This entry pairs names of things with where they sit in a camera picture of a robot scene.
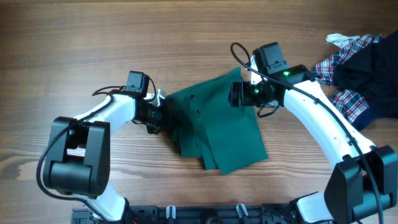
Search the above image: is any green cloth garment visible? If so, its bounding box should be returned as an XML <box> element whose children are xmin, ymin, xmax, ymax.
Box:
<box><xmin>166</xmin><ymin>67</ymin><xmax>268</xmax><ymax>175</ymax></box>

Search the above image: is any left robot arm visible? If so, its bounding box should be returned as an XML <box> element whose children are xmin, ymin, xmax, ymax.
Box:
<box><xmin>36</xmin><ymin>89</ymin><xmax>165</xmax><ymax>223</ymax></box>

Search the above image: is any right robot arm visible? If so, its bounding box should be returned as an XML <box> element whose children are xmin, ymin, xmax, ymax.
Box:
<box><xmin>229</xmin><ymin>65</ymin><xmax>397</xmax><ymax>223</ymax></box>

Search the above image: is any plaid red blue garment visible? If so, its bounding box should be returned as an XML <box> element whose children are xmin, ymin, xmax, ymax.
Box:
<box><xmin>312</xmin><ymin>34</ymin><xmax>385</xmax><ymax>129</ymax></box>

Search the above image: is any white cloth piece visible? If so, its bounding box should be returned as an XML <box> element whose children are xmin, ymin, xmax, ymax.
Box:
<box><xmin>325</xmin><ymin>34</ymin><xmax>360</xmax><ymax>49</ymax></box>

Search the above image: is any dark navy garment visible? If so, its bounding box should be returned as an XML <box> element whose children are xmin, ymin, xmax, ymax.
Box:
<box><xmin>339</xmin><ymin>32</ymin><xmax>397</xmax><ymax>118</ymax></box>

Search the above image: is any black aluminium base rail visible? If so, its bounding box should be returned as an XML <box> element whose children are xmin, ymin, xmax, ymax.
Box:
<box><xmin>70</xmin><ymin>202</ymin><xmax>299</xmax><ymax>224</ymax></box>

